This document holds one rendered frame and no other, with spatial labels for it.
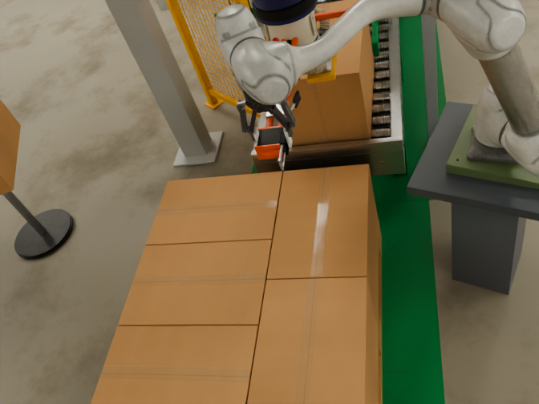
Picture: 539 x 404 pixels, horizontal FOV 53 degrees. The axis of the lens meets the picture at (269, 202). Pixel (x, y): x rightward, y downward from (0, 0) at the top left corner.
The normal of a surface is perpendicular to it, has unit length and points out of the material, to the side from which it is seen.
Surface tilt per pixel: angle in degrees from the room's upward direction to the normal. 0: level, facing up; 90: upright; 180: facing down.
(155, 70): 90
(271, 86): 89
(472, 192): 0
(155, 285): 0
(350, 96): 90
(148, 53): 90
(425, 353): 0
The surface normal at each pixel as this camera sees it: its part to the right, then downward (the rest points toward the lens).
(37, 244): -0.25, -0.65
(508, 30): 0.27, 0.60
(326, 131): -0.15, 0.76
